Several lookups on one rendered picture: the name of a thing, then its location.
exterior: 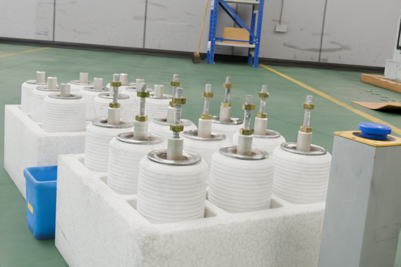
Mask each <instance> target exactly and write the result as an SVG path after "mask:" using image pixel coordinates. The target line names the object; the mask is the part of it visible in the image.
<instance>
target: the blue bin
mask: <svg viewBox="0 0 401 267"><path fill-rule="evenodd" d="M57 167H58V165H52V166H36V167H27V168H25V169H24V172H23V175H24V177H25V179H26V222H27V227H28V228H29V229H30V231H31V233H32V234H33V236H34V238H35V239H36V240H48V239H53V238H55V220H56V202H57Z"/></svg>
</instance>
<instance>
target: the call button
mask: <svg viewBox="0 0 401 267"><path fill-rule="evenodd" d="M358 130H360V131H361V135H362V136H365V137H368V138H376V139H386V138H387V135H388V134H391V127H389V126H388V125H384V124H380V123H372V122H362V123H360V124H359V127H358Z"/></svg>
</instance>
